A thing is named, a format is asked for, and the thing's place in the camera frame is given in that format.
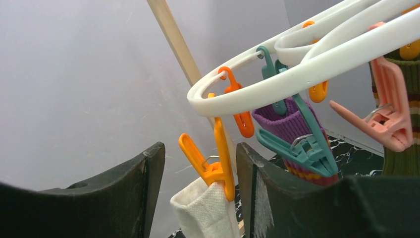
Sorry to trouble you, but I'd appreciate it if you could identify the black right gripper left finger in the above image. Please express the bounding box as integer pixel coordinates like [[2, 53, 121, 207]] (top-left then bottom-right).
[[0, 142, 165, 238]]

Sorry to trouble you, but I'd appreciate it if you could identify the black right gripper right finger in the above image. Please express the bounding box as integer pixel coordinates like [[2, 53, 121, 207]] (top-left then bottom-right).
[[236, 143, 420, 238]]

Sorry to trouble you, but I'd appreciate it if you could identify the white plastic clip hanger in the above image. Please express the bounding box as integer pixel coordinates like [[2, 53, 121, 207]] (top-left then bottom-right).
[[187, 0, 420, 118]]

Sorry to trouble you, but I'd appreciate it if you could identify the olive striped sock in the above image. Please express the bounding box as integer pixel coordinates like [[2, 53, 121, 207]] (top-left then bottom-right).
[[362, 49, 420, 176]]

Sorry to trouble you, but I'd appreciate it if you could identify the teal clothes peg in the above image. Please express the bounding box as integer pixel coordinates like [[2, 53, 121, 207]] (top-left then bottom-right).
[[256, 59, 339, 178]]

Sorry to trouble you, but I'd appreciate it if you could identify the pink clothes peg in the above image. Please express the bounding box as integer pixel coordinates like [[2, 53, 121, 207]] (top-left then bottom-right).
[[329, 22, 414, 153]]

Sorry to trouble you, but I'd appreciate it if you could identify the orange clothes peg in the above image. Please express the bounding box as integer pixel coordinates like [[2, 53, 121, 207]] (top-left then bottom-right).
[[178, 93, 236, 202]]

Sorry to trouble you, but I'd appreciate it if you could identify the maroon yellow striped sock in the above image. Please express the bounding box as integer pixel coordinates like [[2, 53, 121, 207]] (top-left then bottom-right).
[[252, 97, 339, 186]]

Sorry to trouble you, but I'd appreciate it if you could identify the small orange hanging peg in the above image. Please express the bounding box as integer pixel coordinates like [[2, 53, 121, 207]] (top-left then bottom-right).
[[218, 66, 255, 139]]

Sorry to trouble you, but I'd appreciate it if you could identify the wooden clothes rack frame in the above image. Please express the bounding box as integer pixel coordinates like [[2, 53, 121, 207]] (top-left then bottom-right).
[[148, 0, 244, 237]]

